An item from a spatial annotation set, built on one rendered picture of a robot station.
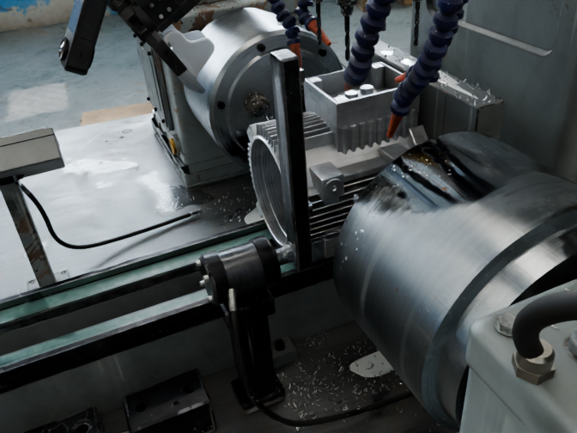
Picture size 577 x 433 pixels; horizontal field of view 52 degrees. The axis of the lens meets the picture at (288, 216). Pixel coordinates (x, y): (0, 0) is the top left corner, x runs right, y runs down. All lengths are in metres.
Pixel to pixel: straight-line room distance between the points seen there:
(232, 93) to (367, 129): 0.28
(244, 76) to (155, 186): 0.44
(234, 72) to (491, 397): 0.67
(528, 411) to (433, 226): 0.19
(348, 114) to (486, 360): 0.42
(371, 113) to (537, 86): 0.21
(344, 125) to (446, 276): 0.32
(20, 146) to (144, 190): 0.42
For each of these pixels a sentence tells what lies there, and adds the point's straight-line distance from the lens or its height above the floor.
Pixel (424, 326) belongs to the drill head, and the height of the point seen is 1.09.
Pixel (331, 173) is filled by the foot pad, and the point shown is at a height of 1.08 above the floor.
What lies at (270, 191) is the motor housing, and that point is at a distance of 0.88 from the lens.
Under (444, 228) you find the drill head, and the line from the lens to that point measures 0.51.
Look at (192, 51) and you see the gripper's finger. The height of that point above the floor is 1.21.
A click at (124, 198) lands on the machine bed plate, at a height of 0.80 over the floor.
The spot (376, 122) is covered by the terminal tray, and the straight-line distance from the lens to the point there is 0.77.
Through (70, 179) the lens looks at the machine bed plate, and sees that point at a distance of 1.42.
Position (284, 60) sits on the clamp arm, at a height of 1.25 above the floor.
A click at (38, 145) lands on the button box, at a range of 0.94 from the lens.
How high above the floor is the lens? 1.43
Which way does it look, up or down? 34 degrees down
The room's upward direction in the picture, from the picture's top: 5 degrees counter-clockwise
